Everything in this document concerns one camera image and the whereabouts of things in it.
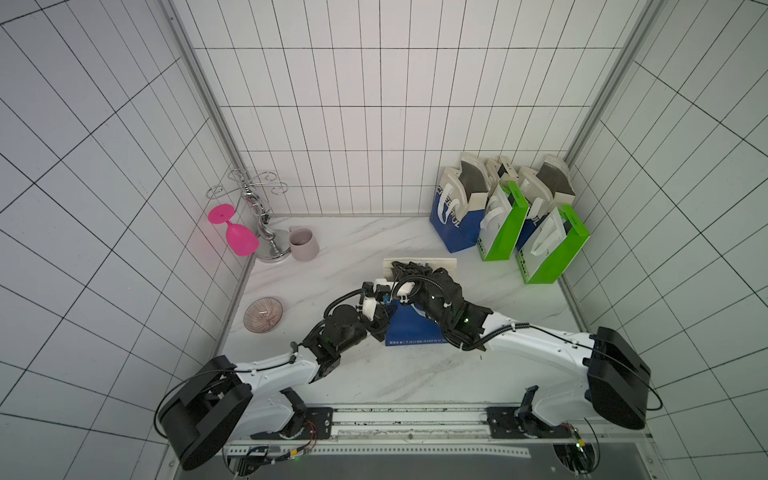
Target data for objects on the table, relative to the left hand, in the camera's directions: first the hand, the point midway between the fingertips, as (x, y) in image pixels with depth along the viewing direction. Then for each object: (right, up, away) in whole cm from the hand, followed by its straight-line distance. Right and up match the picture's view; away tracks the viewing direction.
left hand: (392, 311), depth 81 cm
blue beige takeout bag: (+50, +36, +13) cm, 63 cm away
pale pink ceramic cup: (-31, +19, +22) cm, 43 cm away
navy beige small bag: (+37, +43, +16) cm, 59 cm away
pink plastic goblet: (-46, +20, +7) cm, 51 cm away
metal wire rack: (-44, +18, +28) cm, 55 cm away
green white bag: (+46, +17, +3) cm, 49 cm away
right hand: (+3, +17, -4) cm, 18 cm away
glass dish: (-40, -3, +9) cm, 41 cm away
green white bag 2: (+34, +25, +9) cm, 44 cm away
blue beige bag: (+4, -4, +2) cm, 6 cm away
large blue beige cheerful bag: (+22, +32, +13) cm, 41 cm away
